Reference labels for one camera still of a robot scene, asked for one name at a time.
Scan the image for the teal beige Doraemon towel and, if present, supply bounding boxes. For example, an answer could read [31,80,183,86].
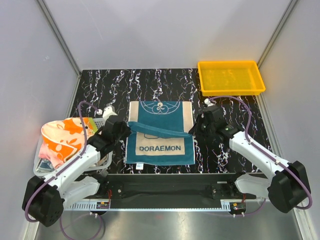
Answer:
[125,101,196,166]

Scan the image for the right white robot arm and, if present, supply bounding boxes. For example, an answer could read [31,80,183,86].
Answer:
[189,105,311,213]

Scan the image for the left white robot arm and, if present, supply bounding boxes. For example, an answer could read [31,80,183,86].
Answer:
[22,115,131,227]

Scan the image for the orange white patterned towel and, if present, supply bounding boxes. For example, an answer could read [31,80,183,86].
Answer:
[38,117,98,169]

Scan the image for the yellow plastic tray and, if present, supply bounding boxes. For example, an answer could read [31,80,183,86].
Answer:
[197,60,266,97]

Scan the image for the grey plastic laundry basket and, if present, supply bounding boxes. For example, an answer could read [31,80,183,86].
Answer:
[32,117,113,176]

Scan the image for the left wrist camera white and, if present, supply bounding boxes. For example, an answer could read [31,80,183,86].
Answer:
[102,105,118,122]

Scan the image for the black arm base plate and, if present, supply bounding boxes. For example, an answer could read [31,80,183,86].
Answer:
[85,173,244,199]

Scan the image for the aluminium frame rail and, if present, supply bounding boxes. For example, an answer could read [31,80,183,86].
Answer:
[66,195,243,212]

